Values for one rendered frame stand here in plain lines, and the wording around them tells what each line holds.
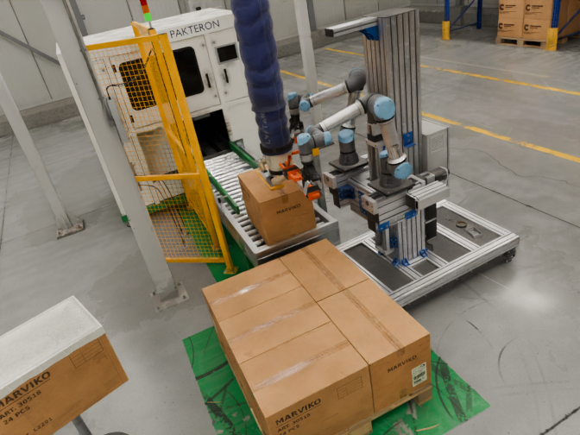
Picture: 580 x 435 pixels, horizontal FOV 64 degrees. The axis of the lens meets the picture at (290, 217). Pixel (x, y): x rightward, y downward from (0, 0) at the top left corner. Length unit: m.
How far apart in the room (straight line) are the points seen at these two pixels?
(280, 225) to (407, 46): 1.50
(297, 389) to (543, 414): 1.42
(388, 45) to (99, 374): 2.45
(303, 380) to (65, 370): 1.18
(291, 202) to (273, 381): 1.37
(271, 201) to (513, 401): 1.97
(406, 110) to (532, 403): 1.93
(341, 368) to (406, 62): 1.87
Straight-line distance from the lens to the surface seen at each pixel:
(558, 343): 3.56
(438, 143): 3.41
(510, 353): 3.43
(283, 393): 2.53
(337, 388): 2.57
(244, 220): 4.03
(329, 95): 3.30
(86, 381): 2.69
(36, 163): 5.86
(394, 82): 3.11
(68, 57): 3.49
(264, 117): 3.07
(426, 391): 3.05
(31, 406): 2.65
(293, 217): 3.47
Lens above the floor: 2.48
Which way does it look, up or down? 30 degrees down
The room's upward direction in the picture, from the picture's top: 11 degrees counter-clockwise
